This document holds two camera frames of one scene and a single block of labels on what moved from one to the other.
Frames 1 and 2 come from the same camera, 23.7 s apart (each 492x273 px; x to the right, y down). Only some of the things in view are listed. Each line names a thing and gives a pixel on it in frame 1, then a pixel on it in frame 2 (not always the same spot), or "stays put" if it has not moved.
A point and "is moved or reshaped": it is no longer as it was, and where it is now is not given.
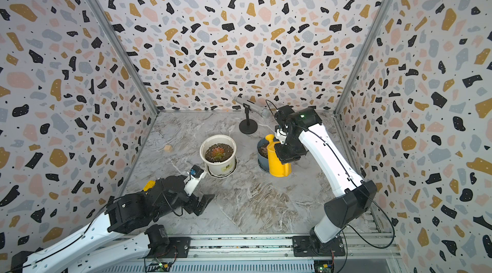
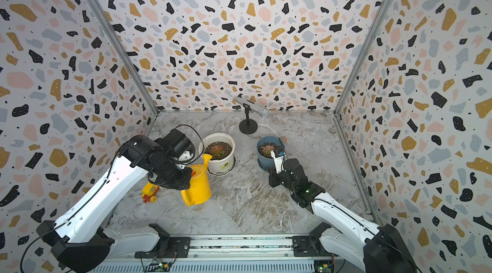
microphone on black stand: [250, 126] stays put
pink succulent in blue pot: [264, 151] stays put
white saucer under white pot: [221, 175] stays put
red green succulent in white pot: [218, 153] stays put
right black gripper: [285, 159] -> [272, 181]
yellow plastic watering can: [276, 167] is moved or reshaped
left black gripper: [195, 207] -> [184, 185]
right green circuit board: [323, 266] stays put
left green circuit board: [158, 266] stays put
